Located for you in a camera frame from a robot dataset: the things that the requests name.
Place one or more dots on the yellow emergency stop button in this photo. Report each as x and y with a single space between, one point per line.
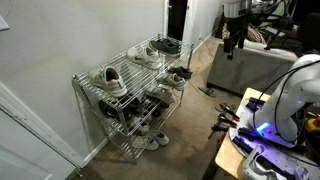
313 125

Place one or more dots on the white VR controller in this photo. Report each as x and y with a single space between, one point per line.
250 166

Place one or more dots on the dark grey sneaker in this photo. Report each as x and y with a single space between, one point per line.
165 46
181 72

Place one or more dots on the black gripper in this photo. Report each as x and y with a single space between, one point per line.
236 26

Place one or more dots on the grey couch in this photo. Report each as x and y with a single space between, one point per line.
250 70

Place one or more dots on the wooden table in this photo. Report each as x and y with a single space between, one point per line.
228 156

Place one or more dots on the white light switch plate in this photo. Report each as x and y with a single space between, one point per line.
2 24

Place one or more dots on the small white shoe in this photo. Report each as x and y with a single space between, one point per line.
145 142
143 126
162 138

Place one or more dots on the black shoe white stripes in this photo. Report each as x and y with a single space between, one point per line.
160 106

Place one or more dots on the black mounting bracket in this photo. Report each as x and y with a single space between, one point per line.
246 146
255 103

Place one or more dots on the plain white door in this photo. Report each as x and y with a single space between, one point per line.
20 146

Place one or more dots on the white shoe red lining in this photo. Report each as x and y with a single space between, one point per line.
110 83

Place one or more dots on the white shoe green insole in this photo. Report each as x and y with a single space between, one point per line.
173 81

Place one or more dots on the grey round base plate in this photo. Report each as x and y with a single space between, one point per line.
283 156

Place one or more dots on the white shoe black swoosh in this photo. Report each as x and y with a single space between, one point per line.
146 58

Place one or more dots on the white shoe orange lining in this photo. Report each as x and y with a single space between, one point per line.
161 94

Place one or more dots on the patterned pillow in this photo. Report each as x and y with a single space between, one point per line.
255 35

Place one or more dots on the white door with frame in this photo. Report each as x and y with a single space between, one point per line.
190 20

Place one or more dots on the black chair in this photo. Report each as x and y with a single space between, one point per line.
310 31

